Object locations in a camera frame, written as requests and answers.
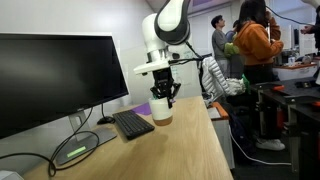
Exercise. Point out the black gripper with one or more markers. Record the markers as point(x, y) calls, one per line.
point(164, 86)

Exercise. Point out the white mug with cork base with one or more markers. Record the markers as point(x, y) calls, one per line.
point(161, 113)

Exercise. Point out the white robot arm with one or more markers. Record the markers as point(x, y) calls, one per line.
point(169, 26)

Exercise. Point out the black keyboard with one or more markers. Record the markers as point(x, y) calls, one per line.
point(131, 124)

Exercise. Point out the white puffer jacket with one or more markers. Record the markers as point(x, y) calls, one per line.
point(216, 84)

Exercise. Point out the black computer mouse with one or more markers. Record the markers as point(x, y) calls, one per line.
point(106, 120)

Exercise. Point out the white drawer cabinet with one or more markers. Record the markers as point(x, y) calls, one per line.
point(220, 120)

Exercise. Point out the person in grey shirt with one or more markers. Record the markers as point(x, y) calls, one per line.
point(218, 43)

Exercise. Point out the silver monitor stand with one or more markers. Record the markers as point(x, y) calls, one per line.
point(83, 140)

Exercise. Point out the person in orange hoodie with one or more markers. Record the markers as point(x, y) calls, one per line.
point(258, 39)

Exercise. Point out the black computer monitor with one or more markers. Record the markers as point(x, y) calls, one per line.
point(47, 77)

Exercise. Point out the black workbench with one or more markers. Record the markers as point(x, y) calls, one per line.
point(293, 105)

